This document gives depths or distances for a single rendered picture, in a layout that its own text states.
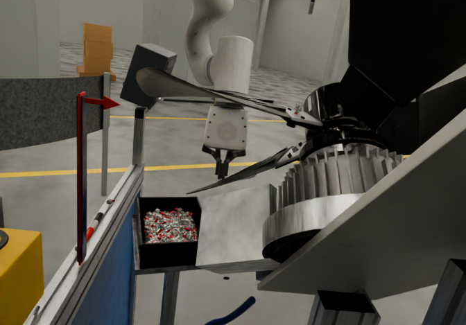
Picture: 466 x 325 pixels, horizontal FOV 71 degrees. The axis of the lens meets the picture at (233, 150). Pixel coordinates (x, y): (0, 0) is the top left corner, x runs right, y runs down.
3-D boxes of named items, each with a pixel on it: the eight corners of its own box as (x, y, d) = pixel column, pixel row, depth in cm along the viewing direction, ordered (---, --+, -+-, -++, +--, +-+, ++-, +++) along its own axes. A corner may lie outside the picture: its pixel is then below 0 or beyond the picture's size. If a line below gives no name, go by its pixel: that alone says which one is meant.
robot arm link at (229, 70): (203, 91, 79) (234, 90, 73) (209, 35, 79) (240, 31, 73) (225, 97, 86) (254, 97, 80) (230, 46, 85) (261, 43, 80)
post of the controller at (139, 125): (141, 165, 113) (144, 109, 107) (132, 165, 113) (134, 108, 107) (142, 163, 116) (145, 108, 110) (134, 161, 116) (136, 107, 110)
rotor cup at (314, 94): (406, 161, 55) (391, 101, 62) (360, 123, 47) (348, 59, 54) (331, 186, 64) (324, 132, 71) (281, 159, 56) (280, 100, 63)
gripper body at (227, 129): (208, 98, 75) (202, 147, 75) (252, 104, 76) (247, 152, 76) (208, 102, 83) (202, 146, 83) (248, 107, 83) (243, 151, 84)
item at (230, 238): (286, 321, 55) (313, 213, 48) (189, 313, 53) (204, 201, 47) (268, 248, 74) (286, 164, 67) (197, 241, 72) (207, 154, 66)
